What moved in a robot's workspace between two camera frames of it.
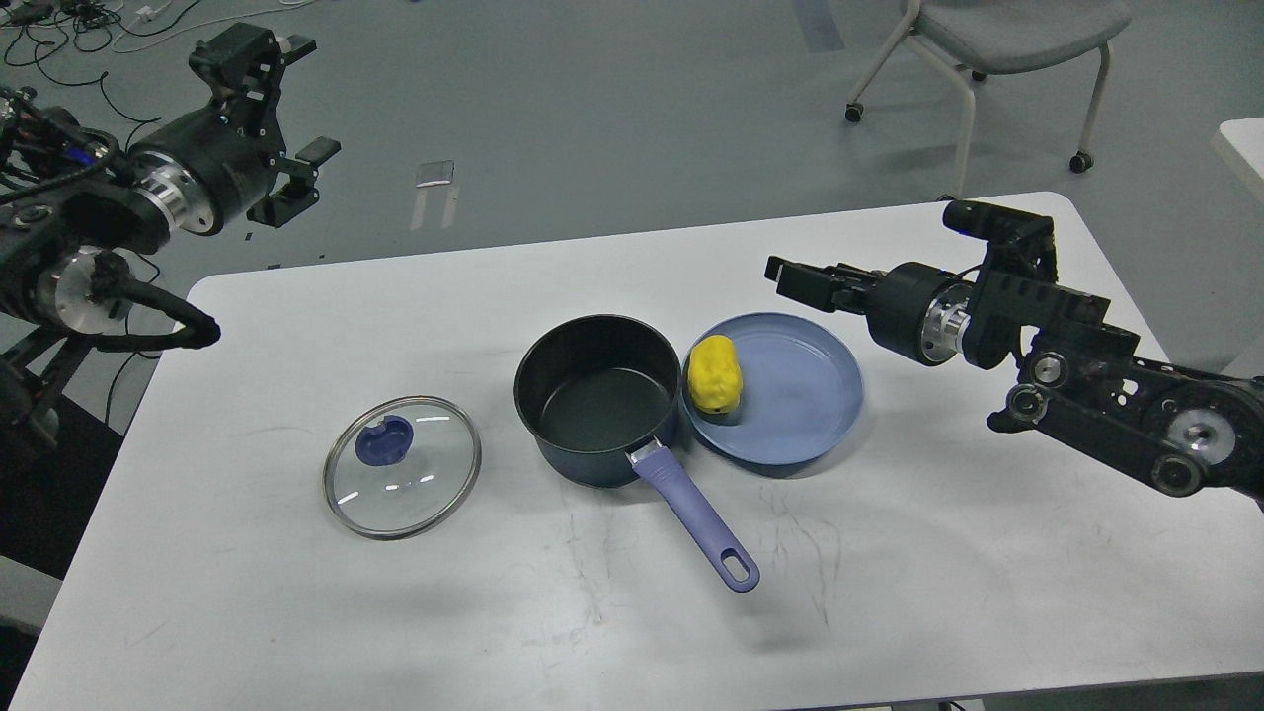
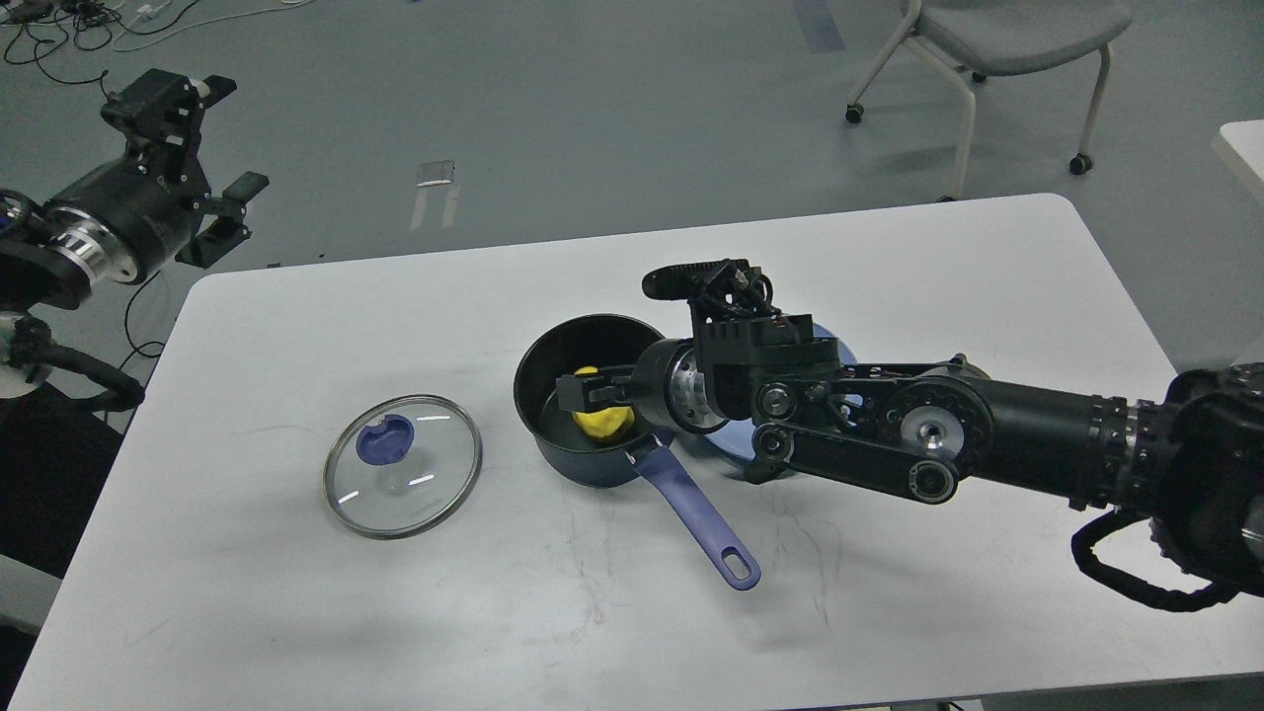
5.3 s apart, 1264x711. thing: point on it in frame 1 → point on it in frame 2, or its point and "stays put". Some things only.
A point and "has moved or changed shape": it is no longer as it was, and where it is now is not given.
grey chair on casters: [985, 37] stays put
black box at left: [47, 492] stays put
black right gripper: [921, 313] → [667, 388]
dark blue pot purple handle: [596, 390] stays put
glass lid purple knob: [399, 466] stays put
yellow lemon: [715, 374] has moved or changed shape
